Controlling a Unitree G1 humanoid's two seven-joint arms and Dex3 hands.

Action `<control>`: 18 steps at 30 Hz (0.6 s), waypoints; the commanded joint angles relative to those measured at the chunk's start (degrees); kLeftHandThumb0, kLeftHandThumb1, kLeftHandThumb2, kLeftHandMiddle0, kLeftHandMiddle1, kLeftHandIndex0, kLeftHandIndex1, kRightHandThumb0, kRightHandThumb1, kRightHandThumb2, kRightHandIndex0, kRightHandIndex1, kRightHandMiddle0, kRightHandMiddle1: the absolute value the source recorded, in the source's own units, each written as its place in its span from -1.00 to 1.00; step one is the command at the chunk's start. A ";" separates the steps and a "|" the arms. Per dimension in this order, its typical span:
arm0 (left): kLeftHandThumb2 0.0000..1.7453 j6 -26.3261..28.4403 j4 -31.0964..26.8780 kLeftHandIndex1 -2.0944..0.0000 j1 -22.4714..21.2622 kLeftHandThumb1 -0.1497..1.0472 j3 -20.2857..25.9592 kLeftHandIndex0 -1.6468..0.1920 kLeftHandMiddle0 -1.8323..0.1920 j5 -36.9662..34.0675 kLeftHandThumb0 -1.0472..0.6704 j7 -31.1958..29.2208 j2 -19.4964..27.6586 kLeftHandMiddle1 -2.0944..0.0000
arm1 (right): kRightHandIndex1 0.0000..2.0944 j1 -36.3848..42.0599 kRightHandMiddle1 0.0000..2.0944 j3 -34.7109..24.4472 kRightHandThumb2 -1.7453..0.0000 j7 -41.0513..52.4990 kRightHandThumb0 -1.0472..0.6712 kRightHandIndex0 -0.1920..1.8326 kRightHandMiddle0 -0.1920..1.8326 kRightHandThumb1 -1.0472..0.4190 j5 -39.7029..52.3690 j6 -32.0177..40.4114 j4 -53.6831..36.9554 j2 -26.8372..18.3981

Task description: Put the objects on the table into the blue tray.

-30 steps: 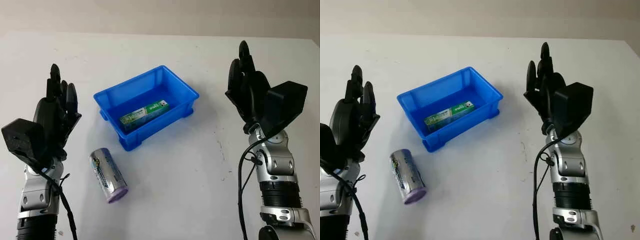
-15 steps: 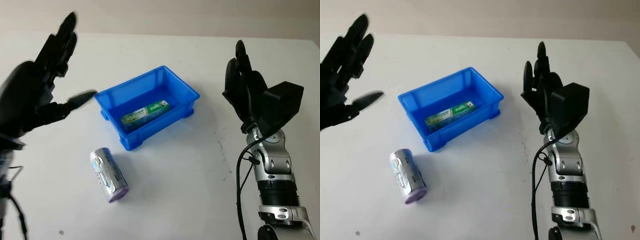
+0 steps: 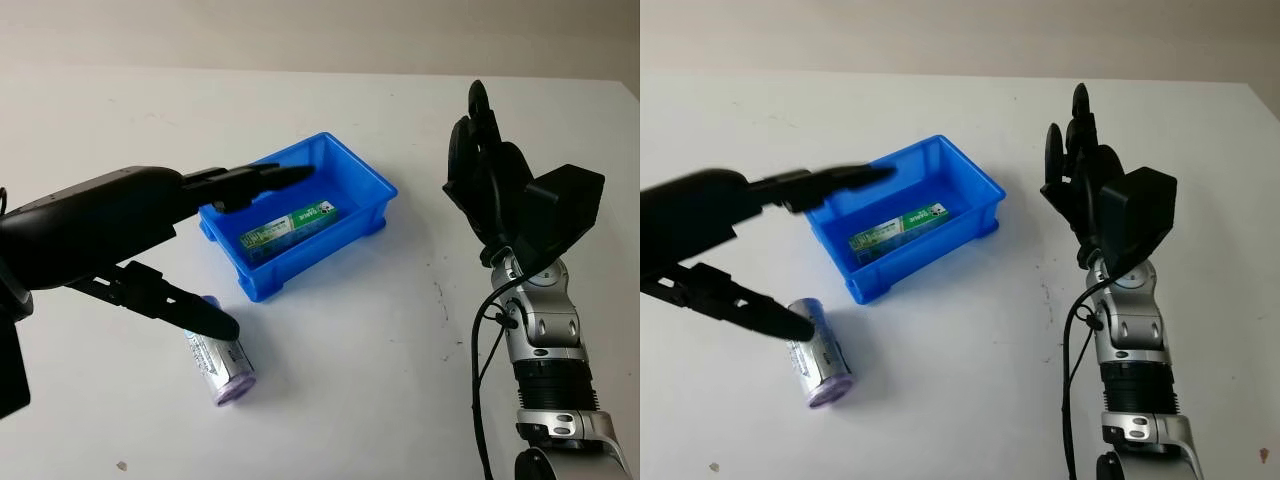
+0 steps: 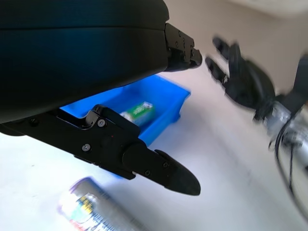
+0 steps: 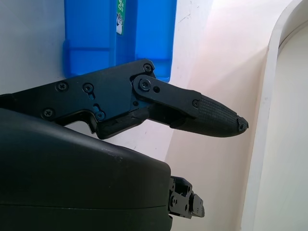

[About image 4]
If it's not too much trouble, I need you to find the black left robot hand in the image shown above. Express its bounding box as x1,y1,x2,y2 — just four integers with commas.
0,0,203,197

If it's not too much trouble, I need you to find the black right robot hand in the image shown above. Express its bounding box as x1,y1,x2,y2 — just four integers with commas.
204,36,276,109

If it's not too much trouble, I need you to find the green rectangular pack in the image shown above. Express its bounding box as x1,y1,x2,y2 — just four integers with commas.
119,101,155,126

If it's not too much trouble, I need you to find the silver can with purple lid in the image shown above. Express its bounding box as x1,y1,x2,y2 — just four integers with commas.
57,176,146,231

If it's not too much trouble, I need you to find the blue plastic tray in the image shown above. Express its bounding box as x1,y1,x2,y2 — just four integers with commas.
59,74,192,180

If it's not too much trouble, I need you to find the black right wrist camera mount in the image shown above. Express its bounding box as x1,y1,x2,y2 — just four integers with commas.
288,51,308,116

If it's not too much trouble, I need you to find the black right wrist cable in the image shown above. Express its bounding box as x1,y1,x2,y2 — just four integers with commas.
268,115,308,215

